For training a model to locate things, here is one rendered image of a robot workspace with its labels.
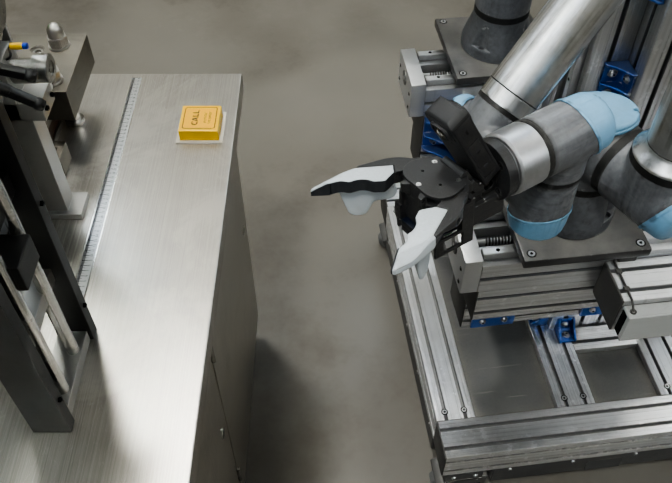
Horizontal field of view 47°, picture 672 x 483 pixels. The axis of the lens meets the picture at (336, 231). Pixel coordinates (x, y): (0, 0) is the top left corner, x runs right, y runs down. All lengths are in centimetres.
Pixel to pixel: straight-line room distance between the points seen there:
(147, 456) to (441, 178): 51
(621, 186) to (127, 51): 235
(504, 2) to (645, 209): 61
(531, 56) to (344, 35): 222
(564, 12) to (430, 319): 109
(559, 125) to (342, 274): 149
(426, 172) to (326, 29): 244
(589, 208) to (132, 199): 75
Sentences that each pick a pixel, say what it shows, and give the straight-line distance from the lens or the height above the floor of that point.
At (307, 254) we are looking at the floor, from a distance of 235.
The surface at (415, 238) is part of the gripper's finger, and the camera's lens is 75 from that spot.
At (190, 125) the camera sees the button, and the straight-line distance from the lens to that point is 138.
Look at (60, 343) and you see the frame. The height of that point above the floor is 92.
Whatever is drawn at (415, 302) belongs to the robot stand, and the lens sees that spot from 197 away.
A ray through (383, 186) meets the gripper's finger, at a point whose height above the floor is 123.
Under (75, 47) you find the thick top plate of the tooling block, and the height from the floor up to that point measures 103.
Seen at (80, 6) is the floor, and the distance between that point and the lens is 354.
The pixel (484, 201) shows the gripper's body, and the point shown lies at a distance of 87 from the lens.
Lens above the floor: 181
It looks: 49 degrees down
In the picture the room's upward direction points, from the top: straight up
